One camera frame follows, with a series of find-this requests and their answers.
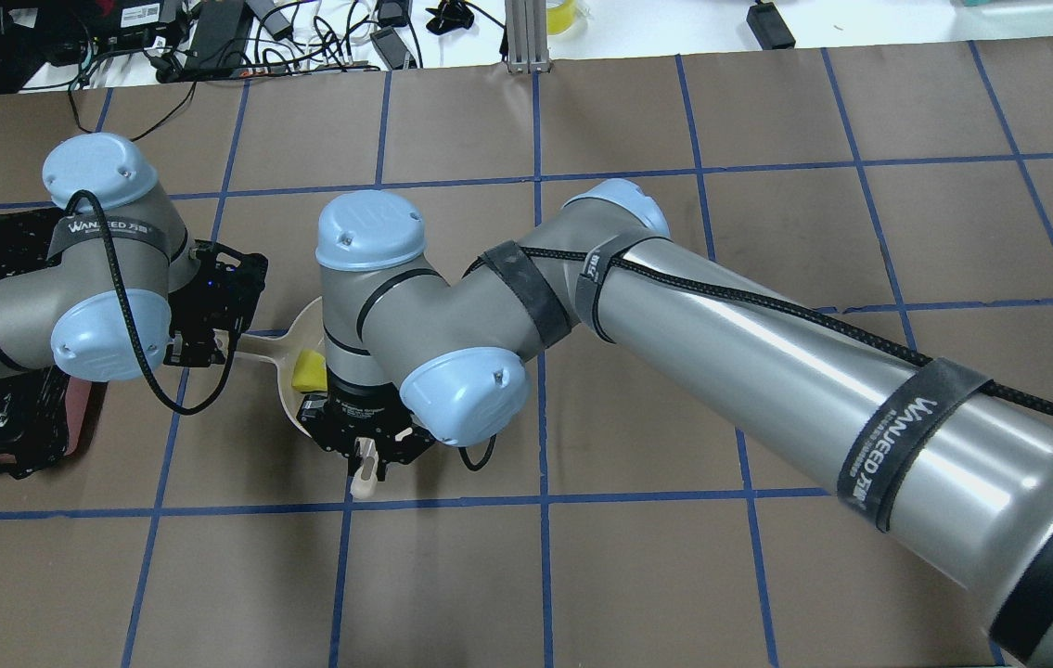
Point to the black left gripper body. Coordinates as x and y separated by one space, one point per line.
195 351

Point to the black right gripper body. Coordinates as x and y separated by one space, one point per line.
355 419

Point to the yellow green sponge wedge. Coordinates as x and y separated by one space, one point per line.
309 372

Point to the beige plastic dustpan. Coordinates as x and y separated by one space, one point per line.
306 331

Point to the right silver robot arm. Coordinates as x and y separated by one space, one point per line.
957 467

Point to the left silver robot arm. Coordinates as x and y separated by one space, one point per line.
126 289

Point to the pink bin black liner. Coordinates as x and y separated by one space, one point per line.
46 416

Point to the yellow tape roll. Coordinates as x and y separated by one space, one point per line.
560 15

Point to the black power adapter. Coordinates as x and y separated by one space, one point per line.
768 27

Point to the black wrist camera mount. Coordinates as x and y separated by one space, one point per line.
224 292

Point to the aluminium frame post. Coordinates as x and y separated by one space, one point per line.
526 37

